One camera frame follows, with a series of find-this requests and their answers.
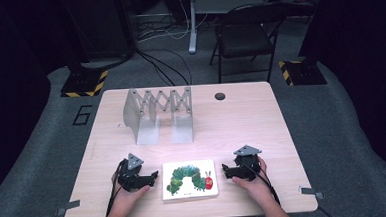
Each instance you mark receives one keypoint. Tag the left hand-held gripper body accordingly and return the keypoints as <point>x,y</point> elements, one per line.
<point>131,180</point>

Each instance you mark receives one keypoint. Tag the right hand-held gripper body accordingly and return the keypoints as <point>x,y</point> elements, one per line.
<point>247,167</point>

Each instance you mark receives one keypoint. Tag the white caterpillar picture book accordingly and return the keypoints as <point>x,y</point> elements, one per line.
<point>184,179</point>

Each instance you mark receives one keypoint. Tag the grey expandable metal book rack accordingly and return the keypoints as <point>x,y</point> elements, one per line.
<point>182,129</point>

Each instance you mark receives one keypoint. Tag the person's left hand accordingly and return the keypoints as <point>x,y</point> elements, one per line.
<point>125,200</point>

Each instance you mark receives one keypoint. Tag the person's right hand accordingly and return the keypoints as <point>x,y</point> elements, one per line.
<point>257,188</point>

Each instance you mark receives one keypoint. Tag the dark round table grommet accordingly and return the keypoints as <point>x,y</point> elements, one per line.
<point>219,96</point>

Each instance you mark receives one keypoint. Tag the black yellow striped stand base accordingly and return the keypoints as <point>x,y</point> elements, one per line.
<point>304,73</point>
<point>83,84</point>

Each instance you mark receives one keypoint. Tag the black folding chair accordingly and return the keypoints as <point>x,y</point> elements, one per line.
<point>240,36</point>

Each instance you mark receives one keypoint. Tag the white-legged desk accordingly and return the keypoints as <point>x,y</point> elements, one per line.
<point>193,38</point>

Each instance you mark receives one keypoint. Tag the grey table edge bracket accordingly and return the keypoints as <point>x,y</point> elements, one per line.
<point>69,206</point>
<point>311,192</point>

